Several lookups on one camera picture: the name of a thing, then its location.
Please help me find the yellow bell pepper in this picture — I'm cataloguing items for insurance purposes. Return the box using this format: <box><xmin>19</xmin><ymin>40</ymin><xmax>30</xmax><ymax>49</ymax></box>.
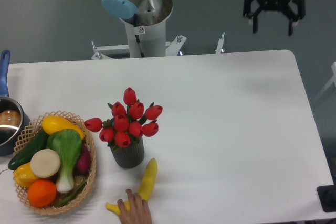
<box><xmin>13</xmin><ymin>162</ymin><xmax>39</xmax><ymax>188</ymax></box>

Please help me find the yellow banana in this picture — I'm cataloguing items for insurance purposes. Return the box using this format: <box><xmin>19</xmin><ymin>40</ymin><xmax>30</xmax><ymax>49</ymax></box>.
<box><xmin>105</xmin><ymin>158</ymin><xmax>158</xmax><ymax>216</ymax></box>

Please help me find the dark grey ribbed vase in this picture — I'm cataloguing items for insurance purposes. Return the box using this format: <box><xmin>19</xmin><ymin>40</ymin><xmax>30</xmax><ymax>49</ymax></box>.
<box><xmin>109</xmin><ymin>137</ymin><xmax>145</xmax><ymax>169</ymax></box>

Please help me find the person's bare hand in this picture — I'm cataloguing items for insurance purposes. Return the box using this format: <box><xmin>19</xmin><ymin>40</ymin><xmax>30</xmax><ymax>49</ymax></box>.
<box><xmin>117</xmin><ymin>189</ymin><xmax>152</xmax><ymax>224</ymax></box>

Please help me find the beige round bun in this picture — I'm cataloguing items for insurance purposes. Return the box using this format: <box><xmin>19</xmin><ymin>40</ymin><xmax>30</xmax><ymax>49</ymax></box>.
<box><xmin>30</xmin><ymin>149</ymin><xmax>61</xmax><ymax>178</ymax></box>

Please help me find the dark green cucumber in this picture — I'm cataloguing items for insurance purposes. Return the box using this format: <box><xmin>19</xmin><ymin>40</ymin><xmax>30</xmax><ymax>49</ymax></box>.
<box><xmin>8</xmin><ymin>129</ymin><xmax>49</xmax><ymax>170</ymax></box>

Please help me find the purple red onion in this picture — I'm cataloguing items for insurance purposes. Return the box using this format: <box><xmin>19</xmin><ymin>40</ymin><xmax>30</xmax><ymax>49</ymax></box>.
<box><xmin>76</xmin><ymin>145</ymin><xmax>91</xmax><ymax>173</ymax></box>

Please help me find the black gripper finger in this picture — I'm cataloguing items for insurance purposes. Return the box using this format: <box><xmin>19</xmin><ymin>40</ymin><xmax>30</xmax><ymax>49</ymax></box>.
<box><xmin>282</xmin><ymin>0</ymin><xmax>306</xmax><ymax>36</ymax></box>
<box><xmin>243</xmin><ymin>0</ymin><xmax>265</xmax><ymax>33</ymax></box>

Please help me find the green bean pod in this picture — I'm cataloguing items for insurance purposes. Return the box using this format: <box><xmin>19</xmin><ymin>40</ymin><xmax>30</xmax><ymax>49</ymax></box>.
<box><xmin>56</xmin><ymin>180</ymin><xmax>87</xmax><ymax>207</ymax></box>

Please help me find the yellow squash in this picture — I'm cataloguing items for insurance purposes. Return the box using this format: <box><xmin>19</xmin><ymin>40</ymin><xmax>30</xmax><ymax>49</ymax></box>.
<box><xmin>41</xmin><ymin>115</ymin><xmax>85</xmax><ymax>140</ymax></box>

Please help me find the woven wicker basket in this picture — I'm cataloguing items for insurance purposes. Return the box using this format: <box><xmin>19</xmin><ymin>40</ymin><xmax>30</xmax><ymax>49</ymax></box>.
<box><xmin>14</xmin><ymin>110</ymin><xmax>97</xmax><ymax>215</ymax></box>

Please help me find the blue handled saucepan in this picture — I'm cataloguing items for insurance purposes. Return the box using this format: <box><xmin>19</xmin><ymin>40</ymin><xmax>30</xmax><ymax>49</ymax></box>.
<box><xmin>1</xmin><ymin>49</ymin><xmax>30</xmax><ymax>156</ymax></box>

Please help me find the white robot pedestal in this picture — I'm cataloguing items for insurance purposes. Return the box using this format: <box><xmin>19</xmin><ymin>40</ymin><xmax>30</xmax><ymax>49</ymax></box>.
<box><xmin>122</xmin><ymin>0</ymin><xmax>173</xmax><ymax>58</ymax></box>

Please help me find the black device at edge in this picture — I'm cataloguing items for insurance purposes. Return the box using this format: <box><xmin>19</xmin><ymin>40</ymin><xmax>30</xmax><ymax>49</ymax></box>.
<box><xmin>317</xmin><ymin>185</ymin><xmax>335</xmax><ymax>212</ymax></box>

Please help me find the red tulip bouquet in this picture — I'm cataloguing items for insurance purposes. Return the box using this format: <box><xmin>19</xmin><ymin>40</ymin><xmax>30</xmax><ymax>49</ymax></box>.
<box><xmin>84</xmin><ymin>87</ymin><xmax>163</xmax><ymax>151</ymax></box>

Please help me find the orange fruit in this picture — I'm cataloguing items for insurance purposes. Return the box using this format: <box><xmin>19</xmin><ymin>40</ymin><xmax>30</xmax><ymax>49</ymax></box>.
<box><xmin>27</xmin><ymin>179</ymin><xmax>57</xmax><ymax>207</ymax></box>

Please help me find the green bok choy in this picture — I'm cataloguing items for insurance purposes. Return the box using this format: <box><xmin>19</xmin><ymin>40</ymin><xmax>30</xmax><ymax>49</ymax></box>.
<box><xmin>47</xmin><ymin>129</ymin><xmax>82</xmax><ymax>193</ymax></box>

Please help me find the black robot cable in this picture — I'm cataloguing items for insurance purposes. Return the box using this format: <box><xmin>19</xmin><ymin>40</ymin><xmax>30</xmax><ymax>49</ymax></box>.
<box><xmin>132</xmin><ymin>14</ymin><xmax>145</xmax><ymax>58</ymax></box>

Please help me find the white frame at right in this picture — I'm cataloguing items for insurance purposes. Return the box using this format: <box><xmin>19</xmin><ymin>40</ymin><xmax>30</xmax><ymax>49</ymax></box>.
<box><xmin>312</xmin><ymin>62</ymin><xmax>335</xmax><ymax>103</ymax></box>

